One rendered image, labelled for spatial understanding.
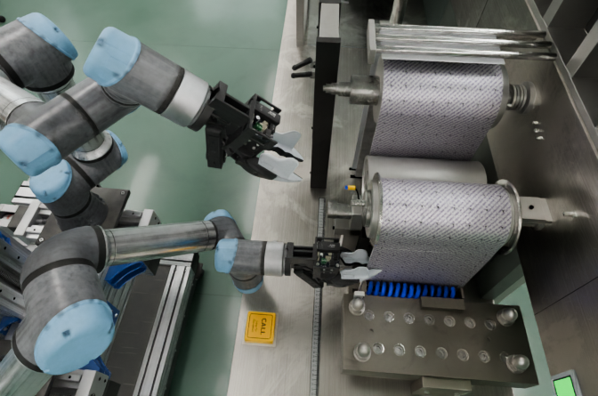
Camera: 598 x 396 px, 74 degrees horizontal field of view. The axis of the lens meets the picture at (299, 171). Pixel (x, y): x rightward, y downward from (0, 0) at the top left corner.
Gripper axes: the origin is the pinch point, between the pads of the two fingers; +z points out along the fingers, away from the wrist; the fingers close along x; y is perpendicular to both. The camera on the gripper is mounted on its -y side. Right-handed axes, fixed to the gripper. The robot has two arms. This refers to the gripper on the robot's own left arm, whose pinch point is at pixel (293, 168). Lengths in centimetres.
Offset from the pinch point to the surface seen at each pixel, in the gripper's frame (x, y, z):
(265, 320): -14.5, -38.5, 24.0
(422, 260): -6.3, 1.1, 34.5
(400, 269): -6.2, -5.3, 35.4
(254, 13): 256, -140, 47
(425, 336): -18.2, -7.1, 45.0
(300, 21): 96, -30, 19
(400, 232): -5.9, 5.1, 22.3
